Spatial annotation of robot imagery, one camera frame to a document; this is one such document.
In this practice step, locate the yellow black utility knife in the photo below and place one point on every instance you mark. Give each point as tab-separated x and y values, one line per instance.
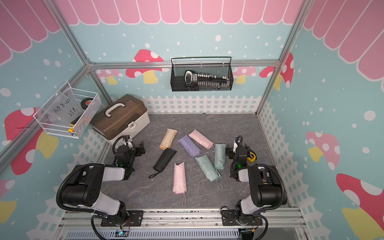
75	126

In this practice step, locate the brown white tool box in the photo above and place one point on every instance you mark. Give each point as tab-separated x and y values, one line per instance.
127	116

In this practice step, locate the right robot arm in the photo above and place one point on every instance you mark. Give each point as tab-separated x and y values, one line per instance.
267	190

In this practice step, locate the black tape roll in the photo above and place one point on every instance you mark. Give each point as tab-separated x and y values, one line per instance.
86	102

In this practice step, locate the beige sleeved umbrella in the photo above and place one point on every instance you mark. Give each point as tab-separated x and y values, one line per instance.
168	139

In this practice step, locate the socket set in basket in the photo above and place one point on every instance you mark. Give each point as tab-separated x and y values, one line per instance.
202	81

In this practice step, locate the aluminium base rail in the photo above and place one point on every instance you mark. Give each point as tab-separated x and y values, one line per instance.
206	224

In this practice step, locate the mint sleeved umbrella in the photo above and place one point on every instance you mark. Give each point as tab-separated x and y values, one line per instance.
220	156
209	171

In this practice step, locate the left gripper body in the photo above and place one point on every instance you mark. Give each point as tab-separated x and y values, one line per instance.
131	160

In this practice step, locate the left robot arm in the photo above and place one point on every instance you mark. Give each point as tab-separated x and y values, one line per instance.
81	189

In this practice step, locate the black umbrella sleeve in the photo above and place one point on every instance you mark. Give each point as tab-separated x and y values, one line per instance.
163	161

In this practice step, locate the clear plastic wall bin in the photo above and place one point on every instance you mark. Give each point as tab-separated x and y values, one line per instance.
55	116

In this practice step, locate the mint sleeved umbrella left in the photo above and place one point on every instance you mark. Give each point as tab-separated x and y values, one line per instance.
209	171

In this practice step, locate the yellow tape measure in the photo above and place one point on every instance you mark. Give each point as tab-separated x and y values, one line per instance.
251	157

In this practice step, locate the mint sleeved umbrella right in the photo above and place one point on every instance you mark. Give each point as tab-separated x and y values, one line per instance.
220	156

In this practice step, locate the purple sleeved umbrella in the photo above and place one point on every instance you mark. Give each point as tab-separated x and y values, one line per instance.
192	149

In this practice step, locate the black wire wall basket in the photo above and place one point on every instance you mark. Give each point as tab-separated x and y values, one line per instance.
219	66

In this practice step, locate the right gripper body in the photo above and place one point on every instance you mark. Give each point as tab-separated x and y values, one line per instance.
235	165

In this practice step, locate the light pink umbrella sleeve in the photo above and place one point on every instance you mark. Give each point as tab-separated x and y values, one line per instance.
180	184

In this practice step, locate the pink sleeved umbrella rear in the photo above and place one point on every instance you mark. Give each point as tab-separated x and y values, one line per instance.
202	140

